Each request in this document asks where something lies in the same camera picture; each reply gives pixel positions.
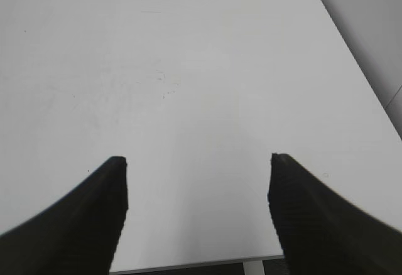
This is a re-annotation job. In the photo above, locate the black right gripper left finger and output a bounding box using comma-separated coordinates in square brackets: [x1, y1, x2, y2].
[1, 156, 128, 274]

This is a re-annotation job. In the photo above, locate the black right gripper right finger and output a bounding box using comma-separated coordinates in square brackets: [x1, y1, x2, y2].
[268, 153, 401, 274]

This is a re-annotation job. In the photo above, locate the white table leg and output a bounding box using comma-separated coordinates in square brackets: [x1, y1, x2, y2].
[243, 261, 265, 275]

